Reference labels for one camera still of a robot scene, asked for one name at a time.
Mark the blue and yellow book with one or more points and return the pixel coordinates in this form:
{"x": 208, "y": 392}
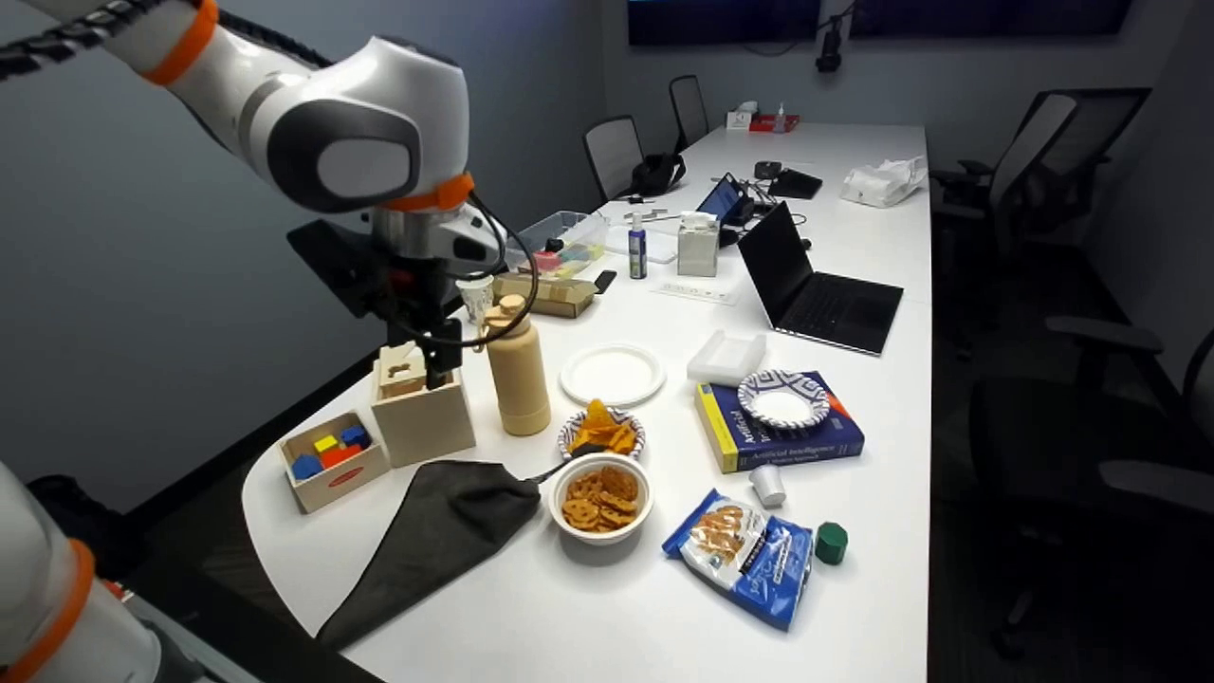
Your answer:
{"x": 781, "y": 444}

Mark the patterned paper cup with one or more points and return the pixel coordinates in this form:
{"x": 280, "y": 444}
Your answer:
{"x": 476, "y": 302}

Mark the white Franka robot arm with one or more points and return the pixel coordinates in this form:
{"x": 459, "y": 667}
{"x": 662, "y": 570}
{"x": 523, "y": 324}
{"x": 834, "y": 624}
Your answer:
{"x": 364, "y": 90}

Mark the black office chair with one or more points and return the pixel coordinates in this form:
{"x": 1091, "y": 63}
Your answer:
{"x": 1048, "y": 152}
{"x": 1073, "y": 443}

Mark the camera on stand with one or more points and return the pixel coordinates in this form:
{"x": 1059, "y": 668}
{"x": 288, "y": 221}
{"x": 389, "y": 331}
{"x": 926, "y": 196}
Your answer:
{"x": 832, "y": 44}

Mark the wall monitor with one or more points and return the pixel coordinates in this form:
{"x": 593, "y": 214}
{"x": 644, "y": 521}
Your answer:
{"x": 988, "y": 18}
{"x": 722, "y": 22}

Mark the blue round block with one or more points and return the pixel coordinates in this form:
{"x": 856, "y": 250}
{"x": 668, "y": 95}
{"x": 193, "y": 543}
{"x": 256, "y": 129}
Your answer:
{"x": 304, "y": 468}

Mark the blue snack bag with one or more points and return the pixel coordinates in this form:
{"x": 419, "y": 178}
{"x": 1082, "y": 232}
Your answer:
{"x": 743, "y": 557}

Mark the black case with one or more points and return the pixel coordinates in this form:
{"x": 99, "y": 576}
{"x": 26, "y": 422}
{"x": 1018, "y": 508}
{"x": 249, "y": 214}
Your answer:
{"x": 796, "y": 185}

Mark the black laptop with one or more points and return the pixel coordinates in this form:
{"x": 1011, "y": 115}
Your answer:
{"x": 821, "y": 305}

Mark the white tissue box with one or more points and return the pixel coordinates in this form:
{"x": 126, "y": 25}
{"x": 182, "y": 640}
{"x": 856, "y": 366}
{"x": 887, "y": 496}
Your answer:
{"x": 695, "y": 248}

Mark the black phone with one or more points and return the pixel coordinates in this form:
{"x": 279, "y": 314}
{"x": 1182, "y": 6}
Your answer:
{"x": 603, "y": 283}

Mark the white round plate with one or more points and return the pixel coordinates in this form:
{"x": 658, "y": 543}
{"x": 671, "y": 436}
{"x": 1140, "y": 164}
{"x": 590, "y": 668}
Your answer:
{"x": 613, "y": 376}

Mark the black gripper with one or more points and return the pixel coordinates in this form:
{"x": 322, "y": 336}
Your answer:
{"x": 416, "y": 285}

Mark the grey mesh office chair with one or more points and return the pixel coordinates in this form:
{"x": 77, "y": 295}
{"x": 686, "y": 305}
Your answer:
{"x": 686, "y": 106}
{"x": 613, "y": 152}

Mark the tablet with blue screen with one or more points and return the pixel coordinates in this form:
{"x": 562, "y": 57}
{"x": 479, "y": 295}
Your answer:
{"x": 722, "y": 200}

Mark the blue patterned paper bowl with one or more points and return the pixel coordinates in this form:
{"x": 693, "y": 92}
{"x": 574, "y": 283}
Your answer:
{"x": 781, "y": 401}

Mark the slim drink can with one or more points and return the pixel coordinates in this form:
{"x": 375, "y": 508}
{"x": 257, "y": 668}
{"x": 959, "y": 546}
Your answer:
{"x": 637, "y": 257}

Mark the blue square block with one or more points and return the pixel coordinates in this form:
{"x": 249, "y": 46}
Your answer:
{"x": 355, "y": 433}

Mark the wooden shape sorter lid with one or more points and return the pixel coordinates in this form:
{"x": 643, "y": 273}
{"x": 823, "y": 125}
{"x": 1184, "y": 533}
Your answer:
{"x": 399, "y": 373}

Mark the white bowl of snacks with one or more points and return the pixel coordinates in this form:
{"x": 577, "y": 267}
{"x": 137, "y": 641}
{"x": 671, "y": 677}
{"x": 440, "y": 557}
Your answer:
{"x": 599, "y": 498}

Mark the small white box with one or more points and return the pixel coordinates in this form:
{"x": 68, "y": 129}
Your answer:
{"x": 739, "y": 119}

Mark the wooden shape sorter box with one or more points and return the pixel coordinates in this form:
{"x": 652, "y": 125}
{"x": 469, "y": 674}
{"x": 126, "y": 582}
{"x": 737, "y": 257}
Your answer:
{"x": 421, "y": 422}

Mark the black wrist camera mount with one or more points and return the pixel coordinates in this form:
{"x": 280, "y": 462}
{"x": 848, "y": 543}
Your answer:
{"x": 335, "y": 261}

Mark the wooden bottle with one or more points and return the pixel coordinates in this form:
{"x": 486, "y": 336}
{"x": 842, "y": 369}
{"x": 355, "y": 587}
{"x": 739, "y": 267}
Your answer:
{"x": 518, "y": 379}

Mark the black towel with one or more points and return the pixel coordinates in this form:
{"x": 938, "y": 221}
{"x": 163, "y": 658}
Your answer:
{"x": 440, "y": 533}

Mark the small bowl of orange chips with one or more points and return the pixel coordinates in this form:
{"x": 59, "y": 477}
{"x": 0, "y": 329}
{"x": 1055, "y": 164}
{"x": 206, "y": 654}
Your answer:
{"x": 603, "y": 433}

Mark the red block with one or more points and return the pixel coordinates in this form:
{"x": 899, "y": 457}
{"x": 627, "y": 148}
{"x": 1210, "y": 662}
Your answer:
{"x": 343, "y": 457}

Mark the wooden box of blocks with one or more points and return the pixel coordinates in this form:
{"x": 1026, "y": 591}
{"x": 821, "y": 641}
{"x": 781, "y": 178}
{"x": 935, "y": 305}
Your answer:
{"x": 343, "y": 488}

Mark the green cap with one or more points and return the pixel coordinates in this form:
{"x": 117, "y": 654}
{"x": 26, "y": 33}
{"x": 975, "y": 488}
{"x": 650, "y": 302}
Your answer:
{"x": 832, "y": 543}

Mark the crumpled white tissues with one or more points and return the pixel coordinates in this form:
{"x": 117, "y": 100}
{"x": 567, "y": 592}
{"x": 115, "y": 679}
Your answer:
{"x": 881, "y": 185}

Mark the white plastic container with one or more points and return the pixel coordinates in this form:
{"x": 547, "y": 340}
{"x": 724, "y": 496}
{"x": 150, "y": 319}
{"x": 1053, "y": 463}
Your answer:
{"x": 724, "y": 358}

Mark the clear plastic bin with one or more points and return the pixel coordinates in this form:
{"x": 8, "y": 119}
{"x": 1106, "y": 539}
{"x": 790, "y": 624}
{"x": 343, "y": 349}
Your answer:
{"x": 556, "y": 235}

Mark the small white cup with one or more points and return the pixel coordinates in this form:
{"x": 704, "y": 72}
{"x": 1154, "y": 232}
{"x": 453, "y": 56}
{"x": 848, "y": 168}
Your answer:
{"x": 768, "y": 488}

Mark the yellow block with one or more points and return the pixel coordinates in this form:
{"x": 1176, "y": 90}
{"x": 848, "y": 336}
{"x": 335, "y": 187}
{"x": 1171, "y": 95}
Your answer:
{"x": 326, "y": 444}

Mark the small red box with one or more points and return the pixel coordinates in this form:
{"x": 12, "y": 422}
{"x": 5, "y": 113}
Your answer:
{"x": 775, "y": 124}

